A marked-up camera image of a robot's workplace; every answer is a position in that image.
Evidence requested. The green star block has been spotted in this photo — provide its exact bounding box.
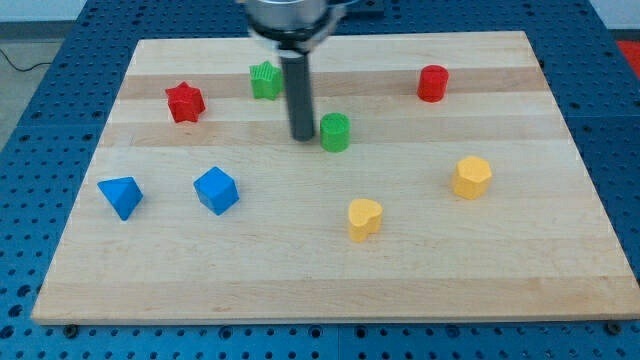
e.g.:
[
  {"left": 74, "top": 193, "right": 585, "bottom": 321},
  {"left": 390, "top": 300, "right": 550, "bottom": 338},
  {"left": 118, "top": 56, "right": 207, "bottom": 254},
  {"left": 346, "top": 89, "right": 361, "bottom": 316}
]
[{"left": 249, "top": 61, "right": 283, "bottom": 100}]

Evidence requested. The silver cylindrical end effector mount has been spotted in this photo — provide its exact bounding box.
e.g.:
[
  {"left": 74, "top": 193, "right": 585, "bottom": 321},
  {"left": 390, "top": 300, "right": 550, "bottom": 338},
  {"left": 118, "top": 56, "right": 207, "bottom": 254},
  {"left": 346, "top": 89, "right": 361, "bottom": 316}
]
[{"left": 243, "top": 0, "right": 347, "bottom": 53}]

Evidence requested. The light wooden board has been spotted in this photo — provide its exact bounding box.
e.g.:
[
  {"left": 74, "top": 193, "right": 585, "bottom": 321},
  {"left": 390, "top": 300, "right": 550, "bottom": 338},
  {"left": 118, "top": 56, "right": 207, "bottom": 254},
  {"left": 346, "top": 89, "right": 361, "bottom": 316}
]
[{"left": 32, "top": 31, "right": 639, "bottom": 325}]

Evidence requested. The yellow heart block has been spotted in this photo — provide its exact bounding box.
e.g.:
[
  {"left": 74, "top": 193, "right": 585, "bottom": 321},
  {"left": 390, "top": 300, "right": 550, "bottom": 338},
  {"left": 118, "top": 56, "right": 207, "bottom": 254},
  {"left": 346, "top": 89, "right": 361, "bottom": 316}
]
[{"left": 348, "top": 198, "right": 384, "bottom": 243}]

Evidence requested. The red cylinder block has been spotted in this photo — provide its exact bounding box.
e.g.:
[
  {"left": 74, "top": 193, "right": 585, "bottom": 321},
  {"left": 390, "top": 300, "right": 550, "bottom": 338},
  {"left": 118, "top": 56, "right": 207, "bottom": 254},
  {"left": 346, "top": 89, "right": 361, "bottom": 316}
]
[{"left": 417, "top": 65, "right": 449, "bottom": 103}]

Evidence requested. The blue cube block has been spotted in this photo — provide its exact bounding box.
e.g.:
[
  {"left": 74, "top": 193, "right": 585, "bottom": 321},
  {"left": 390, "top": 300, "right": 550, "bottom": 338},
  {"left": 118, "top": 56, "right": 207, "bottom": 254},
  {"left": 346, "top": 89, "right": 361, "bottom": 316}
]
[{"left": 193, "top": 167, "right": 239, "bottom": 216}]

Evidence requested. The black cable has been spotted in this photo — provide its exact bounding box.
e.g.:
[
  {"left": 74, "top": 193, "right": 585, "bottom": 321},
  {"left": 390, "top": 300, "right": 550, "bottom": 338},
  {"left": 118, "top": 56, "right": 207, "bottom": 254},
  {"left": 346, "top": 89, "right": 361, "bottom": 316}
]
[{"left": 0, "top": 48, "right": 54, "bottom": 73}]

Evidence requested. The blue triangular block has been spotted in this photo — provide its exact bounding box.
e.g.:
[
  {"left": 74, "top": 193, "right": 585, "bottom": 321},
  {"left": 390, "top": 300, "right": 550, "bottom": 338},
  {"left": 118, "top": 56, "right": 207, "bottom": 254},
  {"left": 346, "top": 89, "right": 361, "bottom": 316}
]
[{"left": 97, "top": 177, "right": 143, "bottom": 221}]

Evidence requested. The yellow hexagon block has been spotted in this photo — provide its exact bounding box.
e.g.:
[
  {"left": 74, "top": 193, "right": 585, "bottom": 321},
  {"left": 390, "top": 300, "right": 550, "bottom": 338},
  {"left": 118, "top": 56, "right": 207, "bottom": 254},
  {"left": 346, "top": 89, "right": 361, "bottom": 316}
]
[{"left": 451, "top": 156, "right": 492, "bottom": 200}]

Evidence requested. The red star block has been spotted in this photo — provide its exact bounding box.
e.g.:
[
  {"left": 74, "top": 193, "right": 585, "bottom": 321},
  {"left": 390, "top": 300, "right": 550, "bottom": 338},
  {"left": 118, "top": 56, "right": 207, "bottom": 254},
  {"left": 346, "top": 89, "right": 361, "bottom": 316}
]
[{"left": 165, "top": 82, "right": 206, "bottom": 123}]

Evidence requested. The green cylinder block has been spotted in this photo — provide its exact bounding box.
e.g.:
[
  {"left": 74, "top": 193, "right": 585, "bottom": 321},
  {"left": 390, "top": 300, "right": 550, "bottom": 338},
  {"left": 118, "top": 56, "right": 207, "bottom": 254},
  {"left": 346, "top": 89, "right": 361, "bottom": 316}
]
[{"left": 320, "top": 113, "right": 351, "bottom": 153}]

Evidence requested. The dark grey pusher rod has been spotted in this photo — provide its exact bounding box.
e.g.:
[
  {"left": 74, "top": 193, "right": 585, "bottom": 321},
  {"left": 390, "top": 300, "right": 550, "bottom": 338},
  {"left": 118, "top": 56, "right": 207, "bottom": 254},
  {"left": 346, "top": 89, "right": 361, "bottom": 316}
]
[{"left": 279, "top": 50, "right": 315, "bottom": 142}]

